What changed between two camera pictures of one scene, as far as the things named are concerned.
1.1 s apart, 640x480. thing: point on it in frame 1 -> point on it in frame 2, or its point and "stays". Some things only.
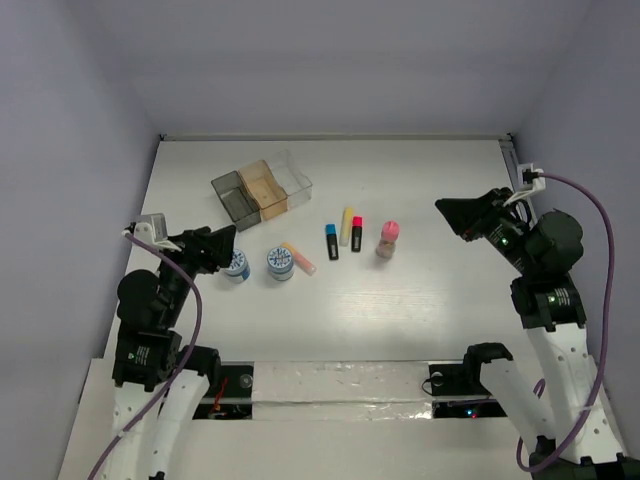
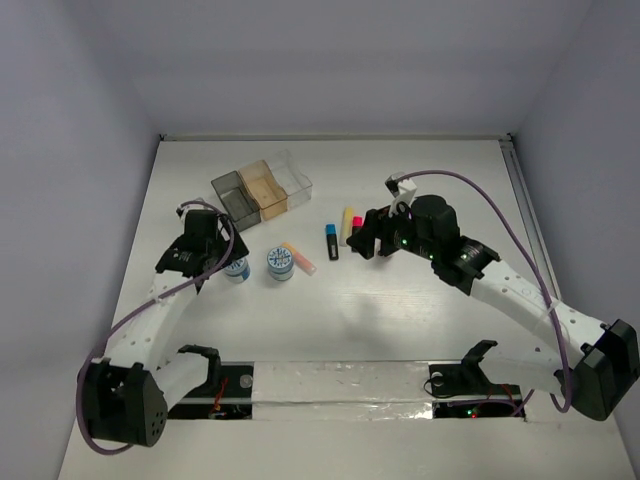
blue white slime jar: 239,270 stays
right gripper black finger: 463,214 -> 363,242
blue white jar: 280,263 stays
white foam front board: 291,449 stays
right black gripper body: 505,231 -> 398,232
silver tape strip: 341,391 stays
